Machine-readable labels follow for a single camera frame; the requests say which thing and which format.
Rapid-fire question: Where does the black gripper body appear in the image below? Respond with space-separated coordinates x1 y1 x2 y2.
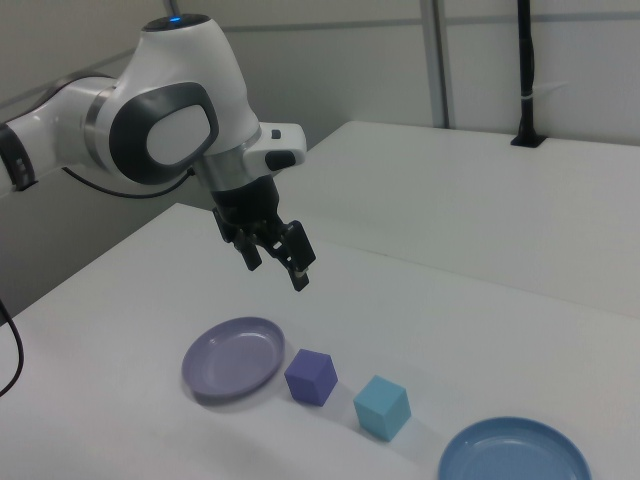
209 176 282 245

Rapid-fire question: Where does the purple cube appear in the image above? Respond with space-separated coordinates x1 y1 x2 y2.
283 348 339 407

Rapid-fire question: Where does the cyan cube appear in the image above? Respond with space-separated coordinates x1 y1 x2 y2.
352 374 412 443

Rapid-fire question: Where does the purple plate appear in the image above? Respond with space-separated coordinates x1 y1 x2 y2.
180 316 287 406

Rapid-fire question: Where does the white desk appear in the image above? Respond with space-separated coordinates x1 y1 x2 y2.
177 119 640 321

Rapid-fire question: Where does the black pole with base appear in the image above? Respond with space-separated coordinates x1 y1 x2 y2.
510 0 547 149

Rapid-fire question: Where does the blue plate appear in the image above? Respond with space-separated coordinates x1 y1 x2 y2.
437 416 593 480

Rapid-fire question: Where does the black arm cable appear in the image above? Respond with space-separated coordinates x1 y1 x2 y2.
60 165 196 199

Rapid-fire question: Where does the white upright partition post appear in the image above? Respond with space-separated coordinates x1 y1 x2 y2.
418 0 457 129

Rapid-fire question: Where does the thin black cable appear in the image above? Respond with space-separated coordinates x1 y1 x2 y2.
0 298 24 399

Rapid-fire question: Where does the white cable tie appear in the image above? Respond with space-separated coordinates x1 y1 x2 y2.
519 81 571 102

